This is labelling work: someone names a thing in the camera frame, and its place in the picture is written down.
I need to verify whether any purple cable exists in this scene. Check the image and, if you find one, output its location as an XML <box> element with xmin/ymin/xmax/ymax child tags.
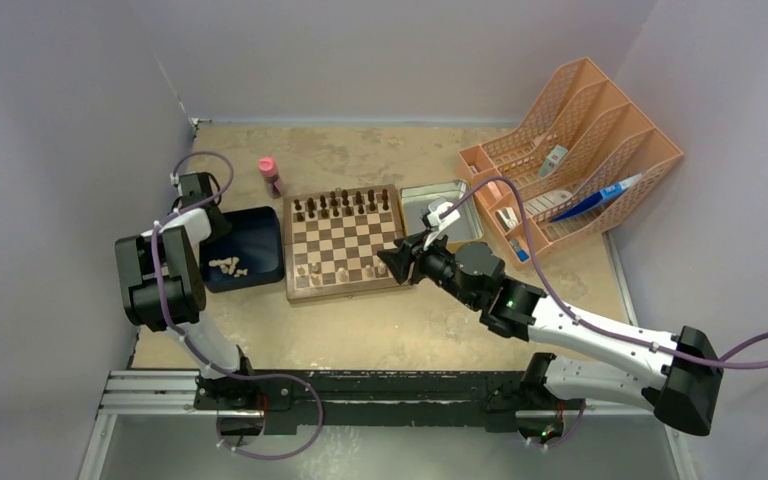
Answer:
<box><xmin>442</xmin><ymin>176</ymin><xmax>768</xmax><ymax>370</ymax></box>
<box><xmin>149</xmin><ymin>152</ymin><xmax>326</xmax><ymax>464</ymax></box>

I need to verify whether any dark blue tin lid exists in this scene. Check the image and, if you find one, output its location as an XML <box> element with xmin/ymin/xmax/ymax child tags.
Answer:
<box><xmin>200</xmin><ymin>206</ymin><xmax>285</xmax><ymax>293</ymax></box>

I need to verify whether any pink eraser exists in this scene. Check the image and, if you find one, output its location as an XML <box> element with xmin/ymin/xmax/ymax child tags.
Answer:
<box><xmin>486</xmin><ymin>180</ymin><xmax>504</xmax><ymax>203</ymax></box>

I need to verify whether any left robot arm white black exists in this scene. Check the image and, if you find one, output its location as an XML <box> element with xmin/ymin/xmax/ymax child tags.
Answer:
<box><xmin>114</xmin><ymin>173</ymin><xmax>258</xmax><ymax>409</ymax></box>

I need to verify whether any gold metal tin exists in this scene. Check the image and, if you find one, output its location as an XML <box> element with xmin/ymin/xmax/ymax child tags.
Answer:
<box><xmin>398</xmin><ymin>180</ymin><xmax>486</xmax><ymax>253</ymax></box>

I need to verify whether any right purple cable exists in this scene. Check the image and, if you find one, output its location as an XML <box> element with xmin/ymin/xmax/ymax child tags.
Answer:
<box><xmin>442</xmin><ymin>176</ymin><xmax>768</xmax><ymax>370</ymax></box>

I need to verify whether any orange plastic file organizer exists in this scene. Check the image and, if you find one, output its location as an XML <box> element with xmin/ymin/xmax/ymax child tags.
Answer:
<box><xmin>455</xmin><ymin>58</ymin><xmax>683</xmax><ymax>265</ymax></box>

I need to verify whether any wooden chess board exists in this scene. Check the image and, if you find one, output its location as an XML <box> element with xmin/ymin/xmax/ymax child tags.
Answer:
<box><xmin>283</xmin><ymin>184</ymin><xmax>405</xmax><ymax>302</ymax></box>

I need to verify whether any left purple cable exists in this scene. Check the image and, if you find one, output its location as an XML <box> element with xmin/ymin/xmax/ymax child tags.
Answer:
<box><xmin>149</xmin><ymin>152</ymin><xmax>326</xmax><ymax>464</ymax></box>

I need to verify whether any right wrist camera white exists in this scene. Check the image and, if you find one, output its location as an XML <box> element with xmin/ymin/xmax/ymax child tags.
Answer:
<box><xmin>421</xmin><ymin>197</ymin><xmax>460</xmax><ymax>250</ymax></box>

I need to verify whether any blue grey marker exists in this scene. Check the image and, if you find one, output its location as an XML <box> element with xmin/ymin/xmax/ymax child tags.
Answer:
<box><xmin>509</xmin><ymin>238</ymin><xmax>530</xmax><ymax>262</ymax></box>

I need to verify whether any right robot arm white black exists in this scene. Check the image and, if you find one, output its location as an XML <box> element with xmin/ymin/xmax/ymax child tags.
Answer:
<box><xmin>377</xmin><ymin>235</ymin><xmax>723</xmax><ymax>437</ymax></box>

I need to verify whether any white card pack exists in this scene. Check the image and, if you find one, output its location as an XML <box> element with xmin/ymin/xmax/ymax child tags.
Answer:
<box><xmin>537</xmin><ymin>144</ymin><xmax>568</xmax><ymax>178</ymax></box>

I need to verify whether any white stapler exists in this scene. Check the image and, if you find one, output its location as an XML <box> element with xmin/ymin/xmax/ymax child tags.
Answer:
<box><xmin>494</xmin><ymin>207</ymin><xmax>521</xmax><ymax>232</ymax></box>

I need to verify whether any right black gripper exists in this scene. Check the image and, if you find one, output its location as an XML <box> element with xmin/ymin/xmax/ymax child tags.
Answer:
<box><xmin>378</xmin><ymin>228</ymin><xmax>482</xmax><ymax>310</ymax></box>

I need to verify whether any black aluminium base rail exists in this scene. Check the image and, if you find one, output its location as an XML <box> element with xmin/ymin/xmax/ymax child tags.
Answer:
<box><xmin>96</xmin><ymin>368</ymin><xmax>664</xmax><ymax>439</ymax></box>

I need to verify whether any pink capped bottle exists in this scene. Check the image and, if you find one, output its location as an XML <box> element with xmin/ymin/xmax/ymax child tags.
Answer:
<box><xmin>257</xmin><ymin>157</ymin><xmax>284</xmax><ymax>198</ymax></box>

